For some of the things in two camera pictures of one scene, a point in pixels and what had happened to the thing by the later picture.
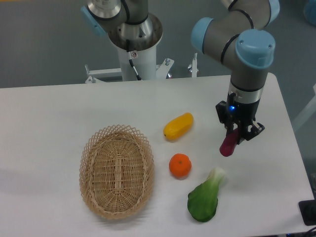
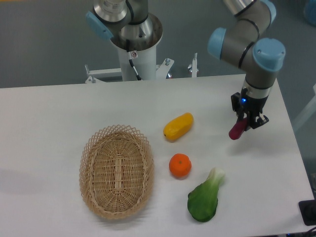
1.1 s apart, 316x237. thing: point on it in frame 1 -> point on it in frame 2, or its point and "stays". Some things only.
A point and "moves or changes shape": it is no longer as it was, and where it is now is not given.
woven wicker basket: [116, 171] stays
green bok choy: [202, 201] stays
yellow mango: [178, 126] stays
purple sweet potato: [228, 145] moves or changes shape
